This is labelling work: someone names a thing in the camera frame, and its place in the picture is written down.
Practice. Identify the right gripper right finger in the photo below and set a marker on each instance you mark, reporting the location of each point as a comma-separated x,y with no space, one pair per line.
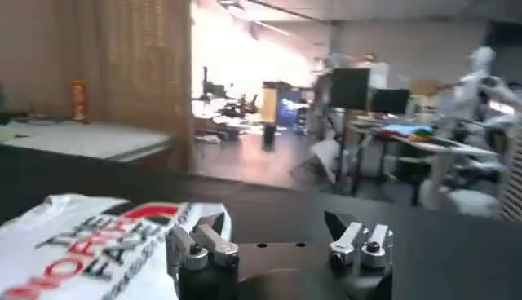
359,242

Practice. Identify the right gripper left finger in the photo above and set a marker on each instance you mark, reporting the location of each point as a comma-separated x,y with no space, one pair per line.
208,242

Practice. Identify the white printed t-shirt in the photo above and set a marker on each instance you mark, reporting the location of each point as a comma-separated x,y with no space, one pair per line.
81,248

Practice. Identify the white hanging cloth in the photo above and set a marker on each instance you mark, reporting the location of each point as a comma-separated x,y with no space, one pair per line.
326,159

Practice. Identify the black table cloth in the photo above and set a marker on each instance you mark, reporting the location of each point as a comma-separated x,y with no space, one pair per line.
448,252

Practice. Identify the white round base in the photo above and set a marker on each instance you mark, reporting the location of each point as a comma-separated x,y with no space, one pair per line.
465,199

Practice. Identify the colourful folded cloths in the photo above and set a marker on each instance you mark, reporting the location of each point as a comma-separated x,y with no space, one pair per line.
408,132

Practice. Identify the white desk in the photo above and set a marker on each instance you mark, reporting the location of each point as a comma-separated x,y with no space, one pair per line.
440,153

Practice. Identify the black waste bin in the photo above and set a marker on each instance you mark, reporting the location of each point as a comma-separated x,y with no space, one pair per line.
269,138

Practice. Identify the small black monitor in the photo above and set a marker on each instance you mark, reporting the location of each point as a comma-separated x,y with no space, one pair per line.
390,101

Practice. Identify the black monitor on stand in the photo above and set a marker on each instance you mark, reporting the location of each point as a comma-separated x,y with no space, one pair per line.
349,87

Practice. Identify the white side table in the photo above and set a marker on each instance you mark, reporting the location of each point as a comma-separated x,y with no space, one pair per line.
81,138

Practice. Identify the white air cooler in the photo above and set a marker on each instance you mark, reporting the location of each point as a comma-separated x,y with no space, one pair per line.
513,179

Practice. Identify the white humanoid robot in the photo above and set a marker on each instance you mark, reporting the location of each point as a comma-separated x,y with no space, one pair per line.
469,89

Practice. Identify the red snack can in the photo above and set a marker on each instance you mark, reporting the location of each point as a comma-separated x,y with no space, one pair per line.
80,100

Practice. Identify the wooden partition screen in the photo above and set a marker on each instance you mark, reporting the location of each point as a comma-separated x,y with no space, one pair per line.
122,61

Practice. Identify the black box device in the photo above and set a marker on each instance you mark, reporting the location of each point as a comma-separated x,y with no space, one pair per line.
3,108

